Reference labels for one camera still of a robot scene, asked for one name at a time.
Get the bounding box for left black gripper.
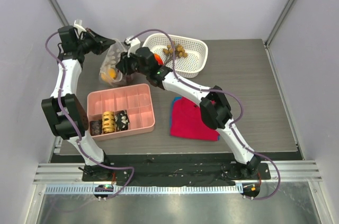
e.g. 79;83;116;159
76;29;115;56

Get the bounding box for clear polka dot zip bag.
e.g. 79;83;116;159
99;39;127;88

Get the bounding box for fake yellow grape bunch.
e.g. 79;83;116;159
163;41;188;58

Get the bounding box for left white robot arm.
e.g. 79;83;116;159
41;25;115;181

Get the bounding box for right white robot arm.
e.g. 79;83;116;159
117;47;261;179

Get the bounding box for dark red fake grapes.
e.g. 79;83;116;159
123;74;135;86

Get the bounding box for yellow fake fruit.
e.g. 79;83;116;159
101;68;117;82

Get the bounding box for pink divided organizer tray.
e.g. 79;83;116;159
87;84;155;141

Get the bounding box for white perforated plastic basket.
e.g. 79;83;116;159
143;33;208;78

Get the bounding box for blue folded cloth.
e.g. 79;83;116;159
168;96;221;142

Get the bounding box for black white patterned sock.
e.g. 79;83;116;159
114;110;130;131

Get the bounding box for yellow patterned rolled sock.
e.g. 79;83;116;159
102;111;115;134

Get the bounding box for brown patterned rolled sock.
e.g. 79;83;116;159
90;119;103;136

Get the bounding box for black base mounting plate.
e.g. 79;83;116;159
50;152;304;187

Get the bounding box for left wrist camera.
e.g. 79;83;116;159
58;19;86;51

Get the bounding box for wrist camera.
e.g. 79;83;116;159
58;19;86;51
124;36;141;57

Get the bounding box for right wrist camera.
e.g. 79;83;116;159
124;36;141;57

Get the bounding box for slotted white cable duct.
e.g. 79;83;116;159
45;183;243;195

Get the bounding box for right aluminium frame post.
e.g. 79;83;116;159
264;0;297;49

